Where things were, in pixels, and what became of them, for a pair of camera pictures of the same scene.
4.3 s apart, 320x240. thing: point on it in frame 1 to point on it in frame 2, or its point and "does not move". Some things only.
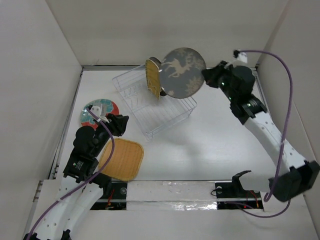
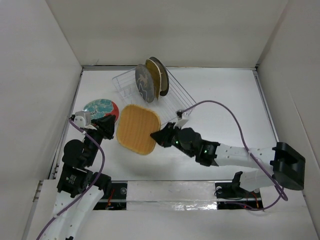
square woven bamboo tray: x=126 y=159 to x=135 y=124
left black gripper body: x=110 y=117 to x=95 y=134
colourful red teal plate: x=108 y=107 does not move
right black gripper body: x=224 y=75 to x=172 y=135
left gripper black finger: x=120 y=123 to x=106 y=125
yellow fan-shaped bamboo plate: x=152 y=72 does not move
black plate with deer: x=181 y=73 to x=144 y=82
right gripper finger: x=210 y=76 to x=160 y=137
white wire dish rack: x=152 y=116 does not move
